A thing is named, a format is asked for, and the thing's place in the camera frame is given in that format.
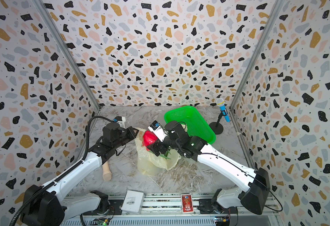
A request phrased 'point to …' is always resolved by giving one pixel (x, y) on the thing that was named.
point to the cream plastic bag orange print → (149, 164)
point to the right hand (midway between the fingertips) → (150, 138)
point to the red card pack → (187, 203)
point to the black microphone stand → (216, 126)
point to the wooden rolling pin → (107, 173)
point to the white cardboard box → (133, 202)
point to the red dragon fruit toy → (148, 138)
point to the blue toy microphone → (220, 102)
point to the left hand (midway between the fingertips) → (139, 126)
